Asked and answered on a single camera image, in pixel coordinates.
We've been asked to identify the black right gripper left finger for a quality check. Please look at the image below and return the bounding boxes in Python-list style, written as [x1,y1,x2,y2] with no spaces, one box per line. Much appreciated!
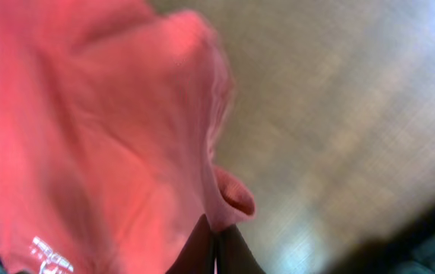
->
[166,215,215,274]

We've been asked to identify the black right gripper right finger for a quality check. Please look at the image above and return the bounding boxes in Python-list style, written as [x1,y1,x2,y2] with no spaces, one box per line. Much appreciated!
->
[216,225,265,274]

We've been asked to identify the red t-shirt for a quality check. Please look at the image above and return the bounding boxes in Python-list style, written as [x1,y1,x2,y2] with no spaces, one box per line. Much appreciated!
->
[0,1,256,273]

